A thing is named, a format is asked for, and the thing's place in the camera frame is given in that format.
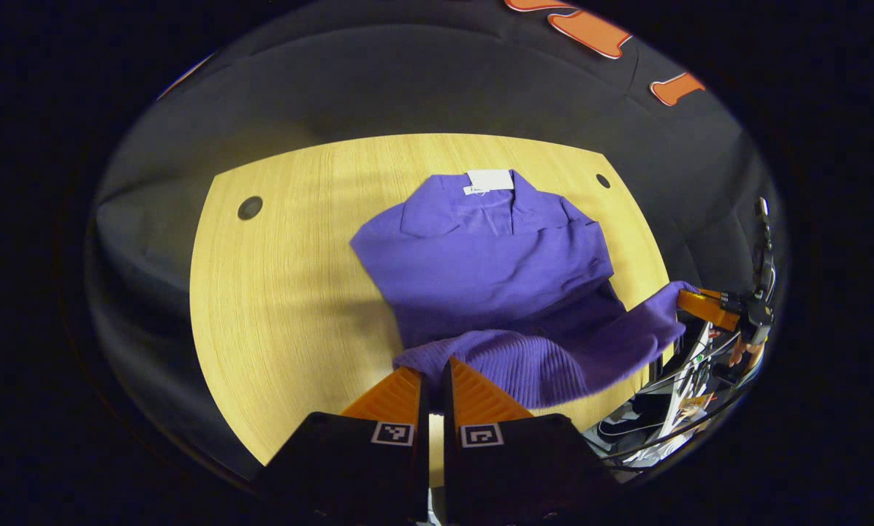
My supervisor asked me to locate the white garment tag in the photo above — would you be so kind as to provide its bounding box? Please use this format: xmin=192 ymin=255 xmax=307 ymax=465
xmin=463 ymin=169 xmax=515 ymax=197

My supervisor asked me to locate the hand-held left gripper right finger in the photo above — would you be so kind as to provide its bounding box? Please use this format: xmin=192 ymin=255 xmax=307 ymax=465
xmin=441 ymin=357 xmax=620 ymax=526

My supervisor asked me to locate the white panel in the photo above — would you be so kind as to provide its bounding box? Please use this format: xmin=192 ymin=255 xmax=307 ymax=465
xmin=627 ymin=321 xmax=719 ymax=468

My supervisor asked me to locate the purple corduroy jacket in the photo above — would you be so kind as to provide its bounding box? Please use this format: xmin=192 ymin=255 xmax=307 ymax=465
xmin=349 ymin=172 xmax=701 ymax=410

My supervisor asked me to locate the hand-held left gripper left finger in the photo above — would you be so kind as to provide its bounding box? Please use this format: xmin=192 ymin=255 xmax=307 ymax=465
xmin=258 ymin=365 xmax=430 ymax=526

